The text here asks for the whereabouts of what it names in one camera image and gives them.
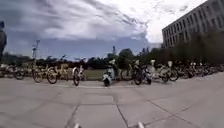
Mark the white scooter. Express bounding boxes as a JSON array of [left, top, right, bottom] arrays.
[[101, 59, 118, 88]]

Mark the grey concrete slab plaza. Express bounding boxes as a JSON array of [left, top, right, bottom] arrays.
[[0, 71, 224, 128]]

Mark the grass patch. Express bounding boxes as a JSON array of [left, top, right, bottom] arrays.
[[82, 68, 108, 81]]

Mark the long grey multi-storey building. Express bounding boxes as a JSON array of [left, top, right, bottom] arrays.
[[161, 0, 224, 49]]

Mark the pole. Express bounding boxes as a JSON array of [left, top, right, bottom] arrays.
[[31, 39, 41, 64]]

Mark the row of trees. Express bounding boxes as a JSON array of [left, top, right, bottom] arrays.
[[0, 32, 224, 70]]

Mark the row of parked bicycles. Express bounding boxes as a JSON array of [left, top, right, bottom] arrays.
[[0, 57, 224, 87]]

